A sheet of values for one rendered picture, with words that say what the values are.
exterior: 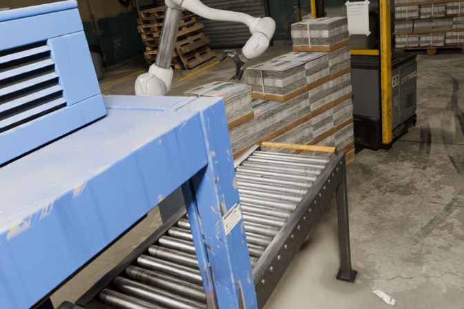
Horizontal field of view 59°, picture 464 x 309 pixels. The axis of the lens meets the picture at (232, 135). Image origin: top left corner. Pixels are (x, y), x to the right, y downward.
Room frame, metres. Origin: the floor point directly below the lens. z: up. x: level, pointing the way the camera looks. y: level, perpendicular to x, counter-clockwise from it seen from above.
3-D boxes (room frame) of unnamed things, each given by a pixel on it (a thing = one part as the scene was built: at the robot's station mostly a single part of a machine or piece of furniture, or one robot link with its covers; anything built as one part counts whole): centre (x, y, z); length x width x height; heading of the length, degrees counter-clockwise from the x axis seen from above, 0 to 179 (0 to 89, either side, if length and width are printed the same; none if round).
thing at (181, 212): (1.68, 0.23, 0.74); 1.34 x 0.05 x 0.12; 147
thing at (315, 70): (3.27, -0.63, 0.95); 0.38 x 0.29 x 0.23; 41
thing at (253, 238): (1.43, 0.10, 0.77); 0.47 x 0.05 x 0.05; 57
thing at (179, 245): (1.32, 0.17, 0.77); 0.47 x 0.05 x 0.05; 57
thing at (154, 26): (9.69, 0.97, 0.65); 1.33 x 0.94 x 1.30; 151
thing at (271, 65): (3.07, -0.41, 1.06); 0.37 x 0.29 x 0.01; 40
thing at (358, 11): (3.75, -1.21, 1.28); 0.57 x 0.01 x 0.65; 39
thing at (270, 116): (3.00, -0.30, 0.42); 1.17 x 0.39 x 0.83; 129
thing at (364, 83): (3.97, -1.48, 0.40); 0.69 x 0.55 x 0.80; 39
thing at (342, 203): (1.94, -0.54, 0.34); 0.06 x 0.06 x 0.68; 57
